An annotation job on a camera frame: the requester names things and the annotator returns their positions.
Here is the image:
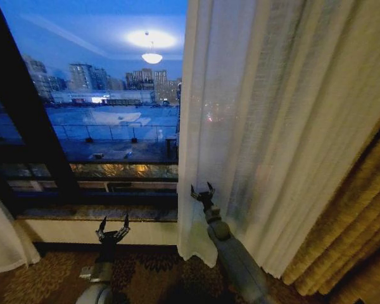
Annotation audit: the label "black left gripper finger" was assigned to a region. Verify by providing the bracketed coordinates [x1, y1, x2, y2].
[114, 213, 131, 240]
[95, 215, 108, 241]

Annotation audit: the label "wide sheer white curtain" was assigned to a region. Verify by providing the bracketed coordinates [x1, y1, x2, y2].
[175, 0, 380, 280]

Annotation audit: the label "marble window sill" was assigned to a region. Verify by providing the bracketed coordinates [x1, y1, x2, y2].
[16, 204, 179, 222]

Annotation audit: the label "rooftop metal railing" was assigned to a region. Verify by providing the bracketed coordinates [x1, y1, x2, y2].
[52, 123, 179, 143]

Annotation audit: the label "narrow sheer white curtain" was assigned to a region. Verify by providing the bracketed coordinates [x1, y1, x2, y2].
[0, 186, 41, 277]

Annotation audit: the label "beige heavy drape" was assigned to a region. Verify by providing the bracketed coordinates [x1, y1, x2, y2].
[281, 107, 380, 304]

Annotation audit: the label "city buildings outside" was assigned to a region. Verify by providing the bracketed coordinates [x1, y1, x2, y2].
[21, 53, 183, 105]

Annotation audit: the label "dark window frame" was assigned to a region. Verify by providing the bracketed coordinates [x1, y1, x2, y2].
[0, 0, 179, 218]

